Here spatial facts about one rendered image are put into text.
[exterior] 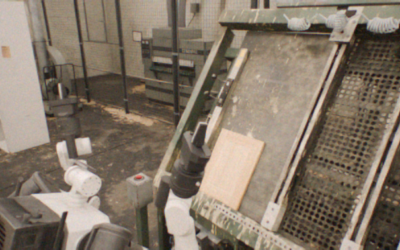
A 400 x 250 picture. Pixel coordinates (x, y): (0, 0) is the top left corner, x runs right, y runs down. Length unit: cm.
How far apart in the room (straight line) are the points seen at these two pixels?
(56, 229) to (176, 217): 32
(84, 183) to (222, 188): 102
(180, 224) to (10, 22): 438
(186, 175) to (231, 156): 104
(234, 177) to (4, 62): 386
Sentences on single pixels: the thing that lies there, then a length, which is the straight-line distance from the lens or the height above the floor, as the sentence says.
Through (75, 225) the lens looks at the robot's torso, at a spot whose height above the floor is 136.
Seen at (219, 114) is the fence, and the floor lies 131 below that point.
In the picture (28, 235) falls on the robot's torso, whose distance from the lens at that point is 91.
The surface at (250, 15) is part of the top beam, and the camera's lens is 213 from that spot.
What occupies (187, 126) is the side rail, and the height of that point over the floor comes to 117.
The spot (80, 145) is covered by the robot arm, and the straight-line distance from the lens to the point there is 130.
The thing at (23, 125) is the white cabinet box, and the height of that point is 36.
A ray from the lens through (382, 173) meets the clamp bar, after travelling 149.
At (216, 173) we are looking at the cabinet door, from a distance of 186.
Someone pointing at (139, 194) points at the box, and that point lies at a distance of 196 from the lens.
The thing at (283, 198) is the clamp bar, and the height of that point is 106.
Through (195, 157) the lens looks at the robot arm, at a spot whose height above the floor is 157.
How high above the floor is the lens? 190
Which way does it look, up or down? 20 degrees down
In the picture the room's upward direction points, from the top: straight up
